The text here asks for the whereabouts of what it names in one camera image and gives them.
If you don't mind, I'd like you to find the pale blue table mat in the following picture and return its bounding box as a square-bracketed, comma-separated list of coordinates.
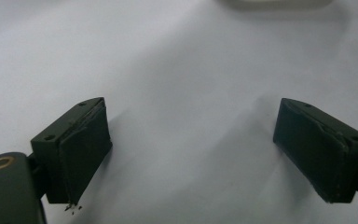
[0, 0, 358, 224]

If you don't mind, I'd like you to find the cream pump bottle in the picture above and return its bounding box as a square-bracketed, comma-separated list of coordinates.
[216, 0, 334, 5]

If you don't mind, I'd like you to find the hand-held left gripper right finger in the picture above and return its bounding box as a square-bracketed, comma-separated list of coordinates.
[272, 97, 358, 204]

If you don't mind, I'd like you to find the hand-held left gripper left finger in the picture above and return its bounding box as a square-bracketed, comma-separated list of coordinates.
[30, 96, 114, 206]

